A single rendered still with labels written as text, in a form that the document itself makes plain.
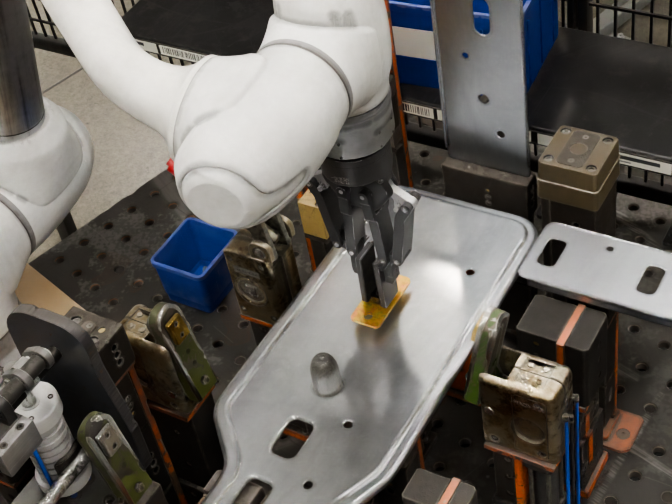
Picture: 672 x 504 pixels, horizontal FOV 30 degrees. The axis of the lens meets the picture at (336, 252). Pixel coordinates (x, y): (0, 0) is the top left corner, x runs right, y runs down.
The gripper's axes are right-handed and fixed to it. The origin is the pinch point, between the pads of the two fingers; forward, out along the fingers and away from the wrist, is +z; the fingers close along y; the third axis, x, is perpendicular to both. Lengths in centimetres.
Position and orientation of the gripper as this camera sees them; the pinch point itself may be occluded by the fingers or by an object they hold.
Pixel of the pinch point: (376, 275)
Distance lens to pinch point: 141.4
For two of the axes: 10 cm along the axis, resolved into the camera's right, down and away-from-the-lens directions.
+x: 4.9, -6.6, 5.7
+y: 8.6, 2.6, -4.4
